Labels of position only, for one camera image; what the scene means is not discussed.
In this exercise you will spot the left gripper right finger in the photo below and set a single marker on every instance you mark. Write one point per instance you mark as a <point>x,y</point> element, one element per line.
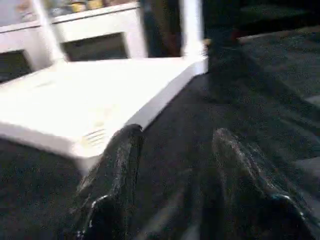
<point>250,195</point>

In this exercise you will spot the white plastic table top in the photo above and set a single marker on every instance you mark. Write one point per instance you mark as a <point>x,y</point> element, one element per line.
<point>75,100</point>

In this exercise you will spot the white cabinet with glass doors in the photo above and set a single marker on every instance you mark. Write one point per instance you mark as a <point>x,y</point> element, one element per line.
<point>100,25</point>

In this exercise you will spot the dark cabinet with yellow label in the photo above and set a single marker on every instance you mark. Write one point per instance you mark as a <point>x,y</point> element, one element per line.
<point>220,20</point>

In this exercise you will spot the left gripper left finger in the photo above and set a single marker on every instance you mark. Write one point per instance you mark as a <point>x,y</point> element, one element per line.
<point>112,190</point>

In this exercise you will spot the black work mat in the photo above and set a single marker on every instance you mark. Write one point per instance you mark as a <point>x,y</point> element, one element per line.
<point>225,100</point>

